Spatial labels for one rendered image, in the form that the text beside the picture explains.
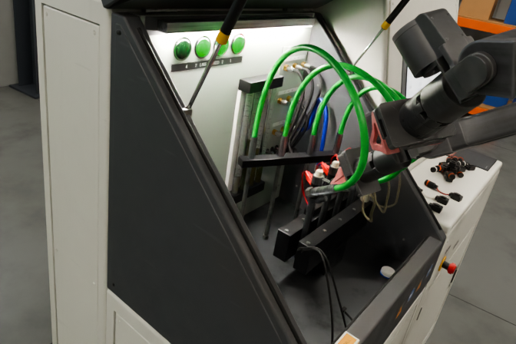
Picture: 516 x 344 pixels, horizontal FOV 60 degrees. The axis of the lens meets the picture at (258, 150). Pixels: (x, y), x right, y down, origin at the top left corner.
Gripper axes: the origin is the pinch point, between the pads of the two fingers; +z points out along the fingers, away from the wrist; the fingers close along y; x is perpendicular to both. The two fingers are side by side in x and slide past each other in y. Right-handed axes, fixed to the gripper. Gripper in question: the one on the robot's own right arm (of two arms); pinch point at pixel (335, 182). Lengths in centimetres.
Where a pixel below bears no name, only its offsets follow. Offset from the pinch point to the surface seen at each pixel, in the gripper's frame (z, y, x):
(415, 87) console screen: 7, 24, -56
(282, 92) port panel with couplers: 19.8, 31.6, -12.9
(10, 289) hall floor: 170, 10, 49
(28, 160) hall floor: 260, 99, 14
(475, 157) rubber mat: 19, -3, -97
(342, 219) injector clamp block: 14.3, -8.3, -12.3
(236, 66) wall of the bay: 9.2, 35.2, 8.6
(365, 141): -21.5, 3.3, 11.2
